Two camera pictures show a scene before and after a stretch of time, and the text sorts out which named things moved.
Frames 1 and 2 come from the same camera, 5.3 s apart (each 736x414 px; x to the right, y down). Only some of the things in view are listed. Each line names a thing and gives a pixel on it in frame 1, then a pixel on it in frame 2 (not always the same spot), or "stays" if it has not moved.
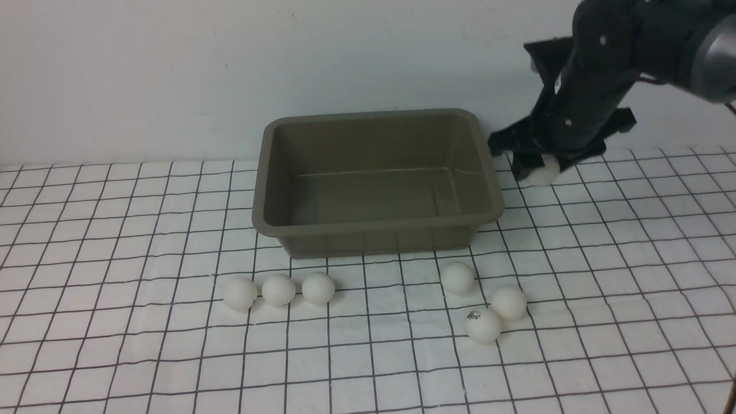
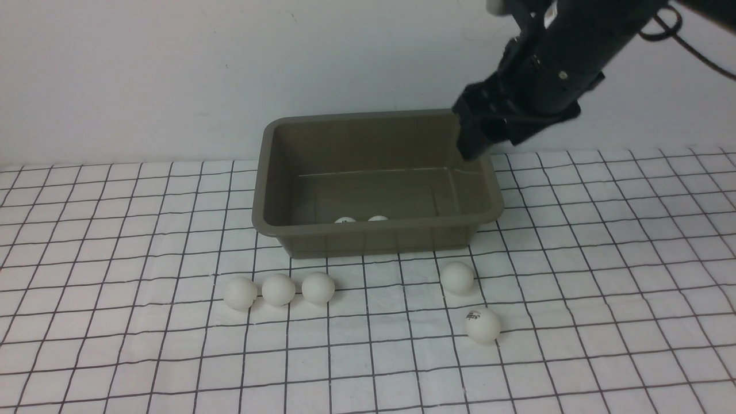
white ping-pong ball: x=240 y=294 stays
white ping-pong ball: x=509 y=303 to x=345 y=219
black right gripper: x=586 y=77 to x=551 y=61
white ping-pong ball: x=318 y=288 stays
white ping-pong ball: x=457 y=277 stays
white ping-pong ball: x=278 y=290 stays
